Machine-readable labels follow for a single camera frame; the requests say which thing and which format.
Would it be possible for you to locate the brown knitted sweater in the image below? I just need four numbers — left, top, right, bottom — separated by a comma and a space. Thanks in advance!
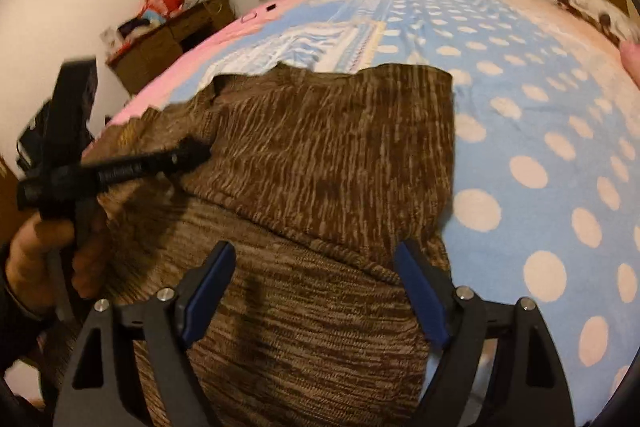
41, 62, 458, 427

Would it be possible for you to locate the dark sleeve forearm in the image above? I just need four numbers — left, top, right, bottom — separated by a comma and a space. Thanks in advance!
0, 244, 43, 376

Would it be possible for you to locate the person's left hand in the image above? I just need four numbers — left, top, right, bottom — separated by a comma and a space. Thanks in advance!
4, 208, 111, 315

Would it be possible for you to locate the black chair by desk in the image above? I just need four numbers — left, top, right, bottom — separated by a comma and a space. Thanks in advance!
16, 98, 94, 172

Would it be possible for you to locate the brown wooden desk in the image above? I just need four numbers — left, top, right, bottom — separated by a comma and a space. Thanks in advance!
105, 0, 236, 95

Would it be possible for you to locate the dark bag on desk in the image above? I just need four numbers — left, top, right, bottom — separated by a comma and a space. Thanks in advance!
117, 17, 160, 41

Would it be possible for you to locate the pink and blue patterned blanket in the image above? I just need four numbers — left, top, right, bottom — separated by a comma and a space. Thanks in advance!
101, 0, 639, 426

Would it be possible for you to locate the pink folded quilt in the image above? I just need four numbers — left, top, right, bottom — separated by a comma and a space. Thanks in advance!
618, 41, 640, 88

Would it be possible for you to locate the white patterned pillow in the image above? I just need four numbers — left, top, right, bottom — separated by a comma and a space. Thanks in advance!
553, 0, 639, 46

